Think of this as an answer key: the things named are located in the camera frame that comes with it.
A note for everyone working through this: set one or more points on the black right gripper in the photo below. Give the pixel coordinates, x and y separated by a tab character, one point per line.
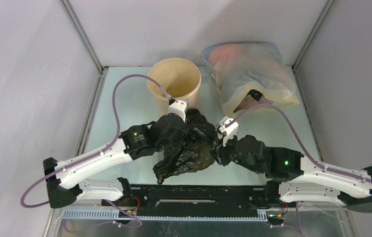
220	153

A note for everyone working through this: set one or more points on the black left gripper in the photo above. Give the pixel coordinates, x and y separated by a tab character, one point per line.
180	138

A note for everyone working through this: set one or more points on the black plastic trash bag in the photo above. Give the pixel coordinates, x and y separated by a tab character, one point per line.
192	153

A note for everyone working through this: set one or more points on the beige round trash bin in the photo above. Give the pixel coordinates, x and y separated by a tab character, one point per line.
180	78

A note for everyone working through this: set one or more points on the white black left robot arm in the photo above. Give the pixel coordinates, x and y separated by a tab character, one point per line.
69	180

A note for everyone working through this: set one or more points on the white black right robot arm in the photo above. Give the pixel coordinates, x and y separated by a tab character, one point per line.
292	177

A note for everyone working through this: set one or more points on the translucent bag of supplies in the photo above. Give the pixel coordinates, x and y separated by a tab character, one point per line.
248	74

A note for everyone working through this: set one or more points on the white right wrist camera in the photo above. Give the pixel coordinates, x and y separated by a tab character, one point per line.
227	129

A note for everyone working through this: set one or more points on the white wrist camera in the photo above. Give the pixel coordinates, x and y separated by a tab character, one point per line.
178	107
227	129

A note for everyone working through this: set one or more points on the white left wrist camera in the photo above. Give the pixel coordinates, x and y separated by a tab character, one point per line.
178	107

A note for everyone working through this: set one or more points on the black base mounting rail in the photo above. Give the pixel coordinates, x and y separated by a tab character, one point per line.
197	201

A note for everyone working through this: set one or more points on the aluminium frame post left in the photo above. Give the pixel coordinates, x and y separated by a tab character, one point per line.
77	25

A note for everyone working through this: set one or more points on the aluminium frame post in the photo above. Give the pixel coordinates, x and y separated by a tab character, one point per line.
77	25
317	25

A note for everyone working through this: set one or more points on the aluminium frame post right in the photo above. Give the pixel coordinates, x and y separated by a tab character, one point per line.
317	25

